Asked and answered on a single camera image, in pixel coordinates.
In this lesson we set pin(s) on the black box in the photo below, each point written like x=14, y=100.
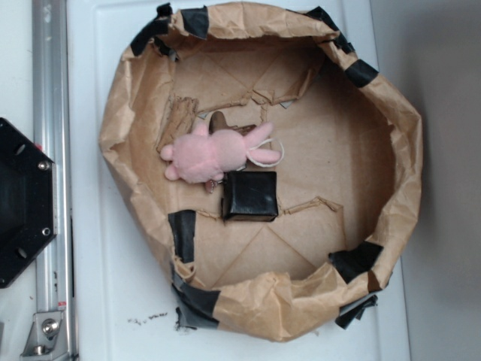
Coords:
x=250, y=196

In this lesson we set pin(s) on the pink plush bunny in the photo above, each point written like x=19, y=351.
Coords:
x=199, y=157

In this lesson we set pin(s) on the brown paper bag bin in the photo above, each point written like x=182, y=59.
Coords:
x=348, y=188

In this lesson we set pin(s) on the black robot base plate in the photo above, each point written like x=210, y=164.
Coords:
x=27, y=207

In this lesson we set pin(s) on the aluminium profile rail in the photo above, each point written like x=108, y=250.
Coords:
x=55, y=265

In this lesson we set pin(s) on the metal corner bracket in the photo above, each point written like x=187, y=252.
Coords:
x=47, y=338

